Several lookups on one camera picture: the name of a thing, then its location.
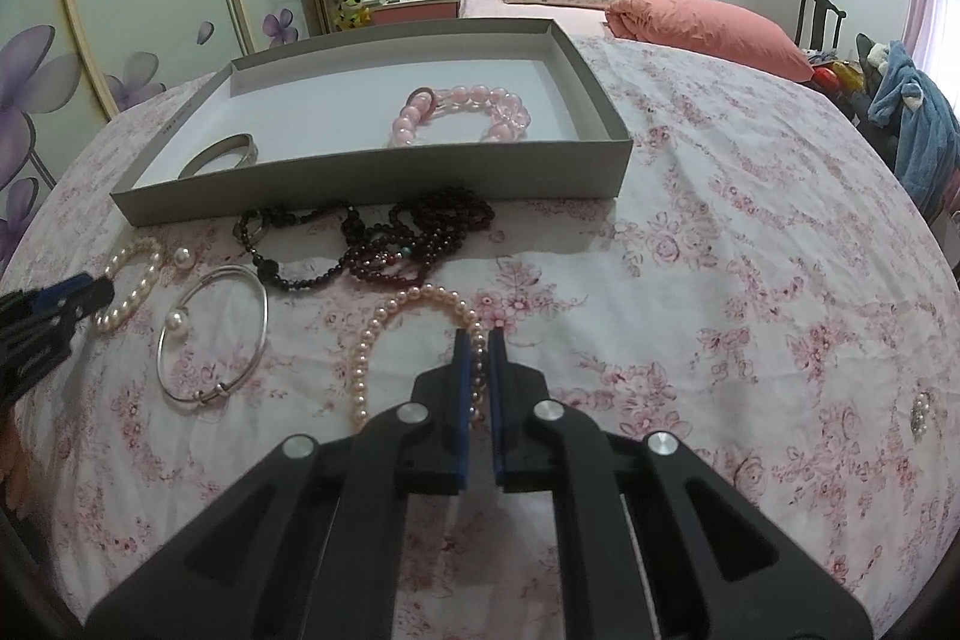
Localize grey cardboard box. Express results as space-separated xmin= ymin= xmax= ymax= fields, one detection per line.
xmin=110 ymin=17 xmax=635 ymax=228

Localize wide silver bangle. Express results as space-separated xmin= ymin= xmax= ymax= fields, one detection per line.
xmin=178 ymin=134 xmax=260 ymax=181

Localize thin silver bangle with pearl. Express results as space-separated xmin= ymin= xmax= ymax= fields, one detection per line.
xmin=156 ymin=265 xmax=270 ymax=414

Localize blue garment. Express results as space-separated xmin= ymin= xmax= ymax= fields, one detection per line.
xmin=868 ymin=39 xmax=960 ymax=208

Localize pink bead necklace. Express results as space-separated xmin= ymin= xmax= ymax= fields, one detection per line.
xmin=388 ymin=83 xmax=532 ymax=149

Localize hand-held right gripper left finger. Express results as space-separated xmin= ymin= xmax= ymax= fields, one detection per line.
xmin=84 ymin=329 xmax=474 ymax=640

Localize dark wooden chair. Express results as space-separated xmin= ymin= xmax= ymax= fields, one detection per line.
xmin=796 ymin=0 xmax=849 ymax=53

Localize black bead bracelet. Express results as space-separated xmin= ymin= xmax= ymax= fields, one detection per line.
xmin=236 ymin=203 xmax=355 ymax=298

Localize pale pink pearl necklace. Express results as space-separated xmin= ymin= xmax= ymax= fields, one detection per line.
xmin=349 ymin=283 xmax=489 ymax=432

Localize person's left forearm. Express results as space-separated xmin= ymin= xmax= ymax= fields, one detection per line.
xmin=0 ymin=416 xmax=32 ymax=521

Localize colourful toys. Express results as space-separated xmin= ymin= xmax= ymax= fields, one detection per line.
xmin=812 ymin=56 xmax=865 ymax=95

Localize pink nightstand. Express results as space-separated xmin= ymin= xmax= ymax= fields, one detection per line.
xmin=370 ymin=0 xmax=462 ymax=28

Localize coral pink pillow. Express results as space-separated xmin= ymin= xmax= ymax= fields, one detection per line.
xmin=604 ymin=0 xmax=816 ymax=83

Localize white pearl bracelet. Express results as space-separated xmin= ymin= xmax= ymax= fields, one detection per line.
xmin=93 ymin=236 xmax=165 ymax=336

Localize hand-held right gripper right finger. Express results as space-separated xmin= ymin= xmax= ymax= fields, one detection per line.
xmin=489 ymin=329 xmax=875 ymax=640

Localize dark red bead necklace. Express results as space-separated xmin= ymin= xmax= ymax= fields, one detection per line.
xmin=341 ymin=184 xmax=497 ymax=286

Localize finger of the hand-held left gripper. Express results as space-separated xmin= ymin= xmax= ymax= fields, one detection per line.
xmin=30 ymin=276 xmax=95 ymax=312
xmin=56 ymin=280 xmax=115 ymax=333

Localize floral pink bedsheet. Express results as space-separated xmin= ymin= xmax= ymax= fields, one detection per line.
xmin=0 ymin=6 xmax=960 ymax=640

